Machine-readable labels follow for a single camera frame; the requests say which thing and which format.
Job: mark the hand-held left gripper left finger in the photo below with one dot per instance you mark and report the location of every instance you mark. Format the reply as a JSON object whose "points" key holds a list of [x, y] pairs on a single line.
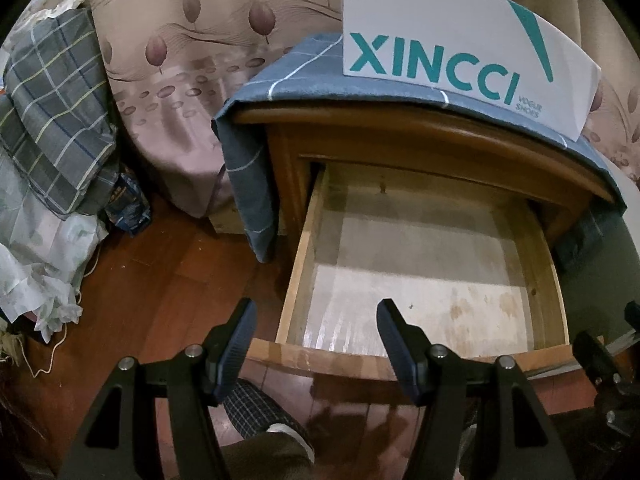
{"points": [[235, 347]]}

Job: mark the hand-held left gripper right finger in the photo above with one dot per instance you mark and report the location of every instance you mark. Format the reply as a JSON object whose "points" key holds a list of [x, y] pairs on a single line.
{"points": [[400, 352]]}

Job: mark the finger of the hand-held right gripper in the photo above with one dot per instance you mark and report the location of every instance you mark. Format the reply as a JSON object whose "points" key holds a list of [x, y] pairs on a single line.
{"points": [[634, 317], [605, 370]]}

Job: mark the wooden drawer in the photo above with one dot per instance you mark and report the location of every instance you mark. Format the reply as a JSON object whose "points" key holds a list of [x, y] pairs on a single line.
{"points": [[410, 270]]}

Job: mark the white shoe box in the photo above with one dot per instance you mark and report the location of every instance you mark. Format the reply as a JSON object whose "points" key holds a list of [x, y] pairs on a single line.
{"points": [[440, 20]]}

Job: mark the plaid slipper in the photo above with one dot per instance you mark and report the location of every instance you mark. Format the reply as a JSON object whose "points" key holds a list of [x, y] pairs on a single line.
{"points": [[255, 410]]}

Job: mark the person's leg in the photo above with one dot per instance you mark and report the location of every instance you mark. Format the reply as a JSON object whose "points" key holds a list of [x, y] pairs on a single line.
{"points": [[270, 460]]}

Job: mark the blue packet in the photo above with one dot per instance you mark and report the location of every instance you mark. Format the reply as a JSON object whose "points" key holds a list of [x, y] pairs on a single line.
{"points": [[129, 205]]}

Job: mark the white crumpled sheet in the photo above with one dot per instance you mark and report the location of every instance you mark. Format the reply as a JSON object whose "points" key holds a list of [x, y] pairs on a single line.
{"points": [[45, 260]]}

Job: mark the wooden nightstand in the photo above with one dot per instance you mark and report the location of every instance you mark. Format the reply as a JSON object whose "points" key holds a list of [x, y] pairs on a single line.
{"points": [[400, 135]]}

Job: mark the blue checked cloth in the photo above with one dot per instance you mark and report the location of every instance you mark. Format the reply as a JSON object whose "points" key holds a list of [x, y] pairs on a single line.
{"points": [[295, 70]]}

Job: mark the leaf print curtain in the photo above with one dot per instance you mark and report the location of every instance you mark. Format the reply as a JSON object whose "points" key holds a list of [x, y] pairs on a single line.
{"points": [[200, 60]]}

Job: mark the grey plaid bedding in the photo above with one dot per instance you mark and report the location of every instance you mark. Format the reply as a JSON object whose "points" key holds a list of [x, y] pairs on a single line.
{"points": [[55, 110]]}

